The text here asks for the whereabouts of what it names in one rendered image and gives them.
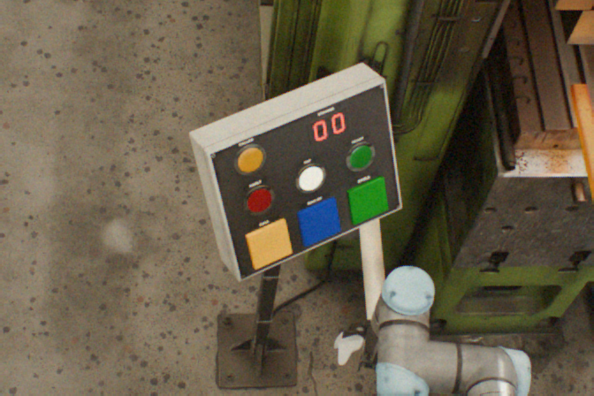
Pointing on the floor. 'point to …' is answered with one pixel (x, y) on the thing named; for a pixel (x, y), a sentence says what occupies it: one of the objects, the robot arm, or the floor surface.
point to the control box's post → (268, 289)
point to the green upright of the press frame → (390, 6)
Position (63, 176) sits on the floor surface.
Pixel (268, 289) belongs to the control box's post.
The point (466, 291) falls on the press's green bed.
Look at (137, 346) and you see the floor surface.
